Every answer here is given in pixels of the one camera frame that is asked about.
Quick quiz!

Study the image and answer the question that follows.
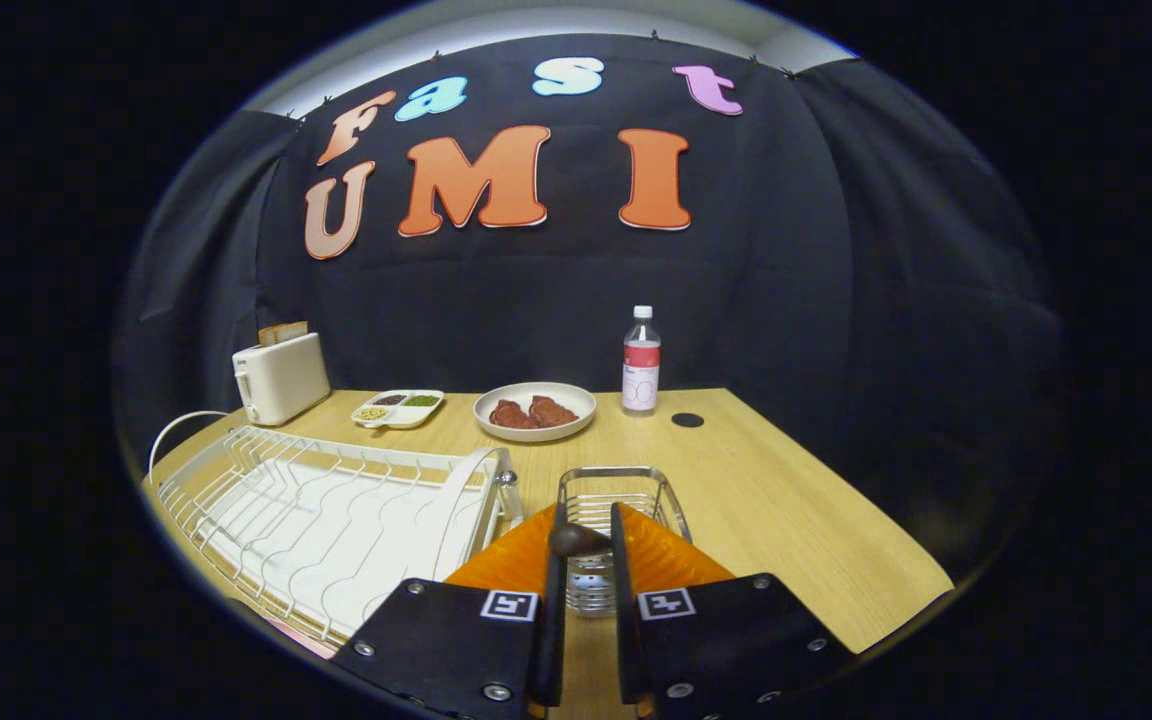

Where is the white plate with meat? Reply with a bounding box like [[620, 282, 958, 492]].
[[473, 381, 598, 444]]

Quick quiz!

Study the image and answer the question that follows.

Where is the black backdrop cloth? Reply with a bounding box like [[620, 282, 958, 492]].
[[116, 35, 1062, 581]]

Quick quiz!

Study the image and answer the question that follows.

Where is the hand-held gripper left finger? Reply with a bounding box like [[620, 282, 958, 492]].
[[331, 503, 569, 720]]

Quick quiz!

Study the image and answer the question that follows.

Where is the clear bottle with red label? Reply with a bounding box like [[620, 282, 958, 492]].
[[622, 305, 662, 416]]

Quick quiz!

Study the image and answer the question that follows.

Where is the metal wire basket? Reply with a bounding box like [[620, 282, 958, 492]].
[[556, 466, 693, 618]]

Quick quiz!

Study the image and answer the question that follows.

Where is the pink plate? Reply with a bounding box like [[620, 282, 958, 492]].
[[266, 615, 339, 661]]

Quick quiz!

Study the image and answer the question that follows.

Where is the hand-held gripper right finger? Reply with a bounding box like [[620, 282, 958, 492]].
[[610, 502, 855, 720]]

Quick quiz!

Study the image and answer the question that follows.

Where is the metal spoon with dark handle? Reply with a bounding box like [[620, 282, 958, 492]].
[[548, 523, 613, 559]]

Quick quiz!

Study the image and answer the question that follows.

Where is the row of small black clips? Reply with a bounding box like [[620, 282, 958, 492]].
[[286, 28, 797, 126]]

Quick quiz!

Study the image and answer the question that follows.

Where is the white toaster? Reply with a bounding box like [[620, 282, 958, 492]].
[[232, 332, 332, 428]]

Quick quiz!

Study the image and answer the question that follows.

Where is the white wire dish rack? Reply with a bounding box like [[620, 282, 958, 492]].
[[154, 425, 525, 651]]

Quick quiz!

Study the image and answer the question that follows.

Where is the white divided dish with beans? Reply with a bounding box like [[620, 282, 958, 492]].
[[351, 389, 446, 431]]

